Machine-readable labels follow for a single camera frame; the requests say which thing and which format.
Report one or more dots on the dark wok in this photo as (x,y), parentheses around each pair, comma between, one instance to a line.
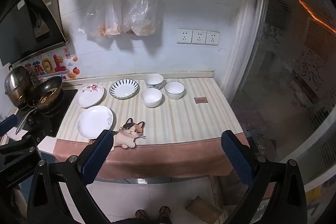
(51,87)

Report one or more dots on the black cooktop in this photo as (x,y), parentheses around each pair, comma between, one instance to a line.
(57,113)

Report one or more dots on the person's left foot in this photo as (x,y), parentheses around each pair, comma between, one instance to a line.
(141,213)

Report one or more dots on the white bowl with coloured flowers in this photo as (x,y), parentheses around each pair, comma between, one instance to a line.
(154,79)

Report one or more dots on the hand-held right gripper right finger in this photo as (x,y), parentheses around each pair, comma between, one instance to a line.
(236,158)

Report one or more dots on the colourful wall stickers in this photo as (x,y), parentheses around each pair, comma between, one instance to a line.
(50,65)

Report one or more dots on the white bowl with dark rim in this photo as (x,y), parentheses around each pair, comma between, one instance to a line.
(174,88)

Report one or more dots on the black range hood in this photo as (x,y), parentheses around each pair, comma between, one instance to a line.
(15,29)

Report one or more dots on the white plate with grey flowers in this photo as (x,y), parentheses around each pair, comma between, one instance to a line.
(93,123)

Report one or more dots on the striped tablecloth with cat print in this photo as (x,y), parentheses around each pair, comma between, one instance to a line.
(183,129)

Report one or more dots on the white wall socket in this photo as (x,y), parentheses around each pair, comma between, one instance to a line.
(184,36)
(199,37)
(212,38)

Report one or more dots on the clear plastic bag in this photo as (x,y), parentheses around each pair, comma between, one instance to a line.
(111,14)
(141,16)

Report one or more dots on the steel pot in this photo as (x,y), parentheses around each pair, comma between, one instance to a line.
(15,82)

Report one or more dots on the person's foot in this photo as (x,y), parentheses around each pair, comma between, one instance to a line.
(164,211)
(141,213)

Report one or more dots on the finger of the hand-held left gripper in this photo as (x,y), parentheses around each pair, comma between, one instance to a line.
(21,144)
(6,124)

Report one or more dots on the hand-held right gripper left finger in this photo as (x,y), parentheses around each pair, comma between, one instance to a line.
(97,155)

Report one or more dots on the brown label patch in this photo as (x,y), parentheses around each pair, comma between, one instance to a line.
(200,100)

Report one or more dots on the plain white bowl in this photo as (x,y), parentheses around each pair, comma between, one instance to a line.
(151,96)

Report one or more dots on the blue striped plate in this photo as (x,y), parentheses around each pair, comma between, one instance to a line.
(123,88)

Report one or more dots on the cardboard piece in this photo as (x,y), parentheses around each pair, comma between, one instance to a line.
(203,211)

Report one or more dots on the person's right foot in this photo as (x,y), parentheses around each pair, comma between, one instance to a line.
(164,211)

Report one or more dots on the white plate with pink flowers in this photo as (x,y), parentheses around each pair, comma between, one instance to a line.
(89,96)

